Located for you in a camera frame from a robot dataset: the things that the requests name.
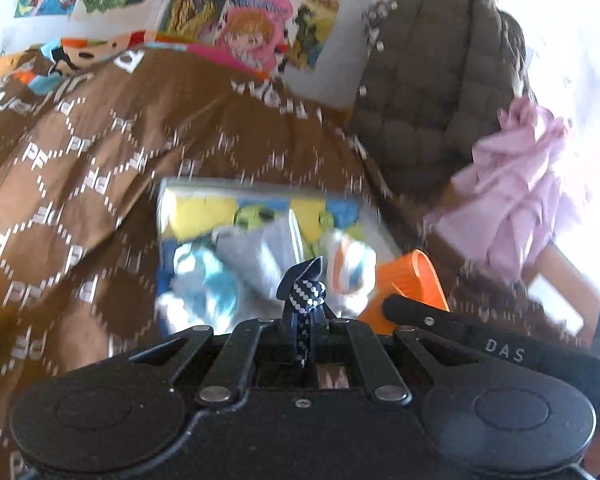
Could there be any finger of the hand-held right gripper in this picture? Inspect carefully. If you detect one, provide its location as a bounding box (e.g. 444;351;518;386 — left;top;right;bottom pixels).
382;293;481;347

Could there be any brown printed blanket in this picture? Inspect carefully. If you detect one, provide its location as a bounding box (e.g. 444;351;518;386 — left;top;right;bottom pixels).
0;30;481;461

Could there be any pink cloth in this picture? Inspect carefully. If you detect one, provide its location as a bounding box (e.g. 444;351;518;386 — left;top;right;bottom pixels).
424;96;588;281

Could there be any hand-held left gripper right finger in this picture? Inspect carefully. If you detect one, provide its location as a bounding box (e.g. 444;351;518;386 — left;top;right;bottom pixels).
325;317;477;402

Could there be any grey tray with frog drawing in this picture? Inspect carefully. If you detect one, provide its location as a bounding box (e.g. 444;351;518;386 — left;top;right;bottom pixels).
157;177;401;341

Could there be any wooden bed rail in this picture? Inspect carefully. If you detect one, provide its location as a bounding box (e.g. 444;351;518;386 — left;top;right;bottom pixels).
522;247;600;333

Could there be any orange sock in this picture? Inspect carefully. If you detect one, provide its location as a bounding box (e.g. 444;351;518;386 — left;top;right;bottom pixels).
357;249;451;336

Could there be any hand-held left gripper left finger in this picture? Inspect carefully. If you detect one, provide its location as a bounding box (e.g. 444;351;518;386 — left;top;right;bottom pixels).
130;319;281;408

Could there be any light grey cloth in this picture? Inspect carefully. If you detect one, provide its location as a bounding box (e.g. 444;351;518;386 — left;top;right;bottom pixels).
215;220;301;303

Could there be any brown quilted jacket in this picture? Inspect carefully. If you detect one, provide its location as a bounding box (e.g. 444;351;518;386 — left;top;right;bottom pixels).
350;0;531;201

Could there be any yellow seaweed poster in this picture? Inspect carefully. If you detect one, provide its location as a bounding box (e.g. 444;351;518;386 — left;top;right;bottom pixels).
160;0;231;43

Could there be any white waffle towel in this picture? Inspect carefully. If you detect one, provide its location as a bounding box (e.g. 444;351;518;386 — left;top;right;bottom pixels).
157;280;241;333

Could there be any pink anime girl poster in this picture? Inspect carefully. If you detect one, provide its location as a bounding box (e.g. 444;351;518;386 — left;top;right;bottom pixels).
215;0;293;79

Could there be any navy dotted sock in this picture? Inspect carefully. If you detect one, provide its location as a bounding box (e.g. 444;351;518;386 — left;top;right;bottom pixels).
277;256;329;367

